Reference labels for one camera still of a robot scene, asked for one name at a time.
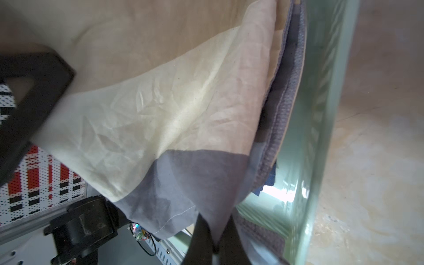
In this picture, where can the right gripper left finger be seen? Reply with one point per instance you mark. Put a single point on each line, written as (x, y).
(52, 76)

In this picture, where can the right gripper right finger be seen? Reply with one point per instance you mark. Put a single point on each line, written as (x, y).
(227, 251)

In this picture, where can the mint green plastic basket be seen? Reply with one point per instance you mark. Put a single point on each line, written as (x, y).
(275, 228)

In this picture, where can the blue pillowcase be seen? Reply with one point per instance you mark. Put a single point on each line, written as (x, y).
(270, 181)

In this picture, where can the beige grey pillowcase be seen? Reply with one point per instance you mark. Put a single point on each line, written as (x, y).
(163, 115)

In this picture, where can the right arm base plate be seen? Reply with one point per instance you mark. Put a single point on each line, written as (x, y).
(86, 226)

